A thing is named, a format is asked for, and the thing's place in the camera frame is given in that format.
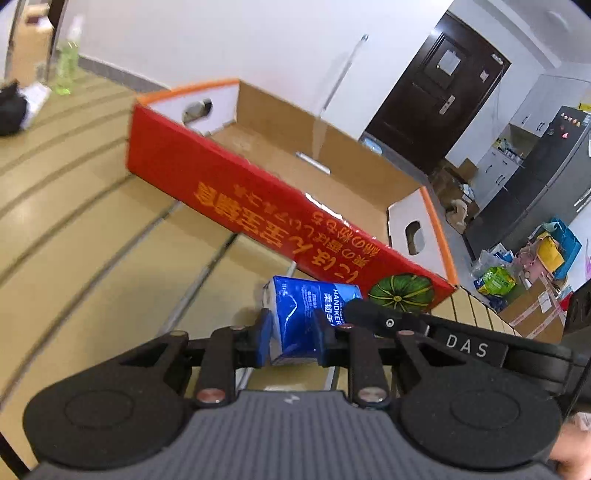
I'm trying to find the blue tissue pack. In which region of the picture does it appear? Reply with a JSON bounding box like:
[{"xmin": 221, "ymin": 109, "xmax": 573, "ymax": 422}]
[{"xmin": 263, "ymin": 276, "xmax": 363, "ymax": 365}]

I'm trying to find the person's right hand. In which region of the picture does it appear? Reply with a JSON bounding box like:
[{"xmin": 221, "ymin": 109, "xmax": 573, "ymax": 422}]
[{"xmin": 550, "ymin": 413, "xmax": 591, "ymax": 480}]

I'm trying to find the brown cardboard box on floor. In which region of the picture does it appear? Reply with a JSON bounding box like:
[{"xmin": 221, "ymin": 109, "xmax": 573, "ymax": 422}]
[{"xmin": 500, "ymin": 278, "xmax": 566, "ymax": 345}]

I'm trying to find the red cardboard box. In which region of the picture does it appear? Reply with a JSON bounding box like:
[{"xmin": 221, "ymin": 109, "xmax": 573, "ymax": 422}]
[{"xmin": 126, "ymin": 79, "xmax": 459, "ymax": 310}]

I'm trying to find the dark grey refrigerator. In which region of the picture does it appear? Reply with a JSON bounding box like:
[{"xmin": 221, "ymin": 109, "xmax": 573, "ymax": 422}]
[{"xmin": 464, "ymin": 106, "xmax": 590, "ymax": 258}]

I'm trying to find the dark brown door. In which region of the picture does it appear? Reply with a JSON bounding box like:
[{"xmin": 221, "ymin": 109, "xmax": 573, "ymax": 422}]
[{"xmin": 366, "ymin": 13, "xmax": 511, "ymax": 174}]

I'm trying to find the black cloth bundle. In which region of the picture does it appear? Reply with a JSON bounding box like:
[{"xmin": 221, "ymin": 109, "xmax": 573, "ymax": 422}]
[{"xmin": 0, "ymin": 81, "xmax": 28, "ymax": 137}]

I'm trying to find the white paper under cloth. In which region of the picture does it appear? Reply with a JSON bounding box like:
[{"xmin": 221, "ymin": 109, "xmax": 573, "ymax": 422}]
[{"xmin": 19, "ymin": 82, "xmax": 51, "ymax": 130}]

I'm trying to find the green plastic bottle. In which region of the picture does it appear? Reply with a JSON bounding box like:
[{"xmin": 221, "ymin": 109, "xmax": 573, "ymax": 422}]
[{"xmin": 53, "ymin": 15, "xmax": 84, "ymax": 96}]

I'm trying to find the tan cardboard carton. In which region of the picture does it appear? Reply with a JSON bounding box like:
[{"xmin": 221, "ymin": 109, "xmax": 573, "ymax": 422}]
[{"xmin": 5, "ymin": 1, "xmax": 54, "ymax": 87}]

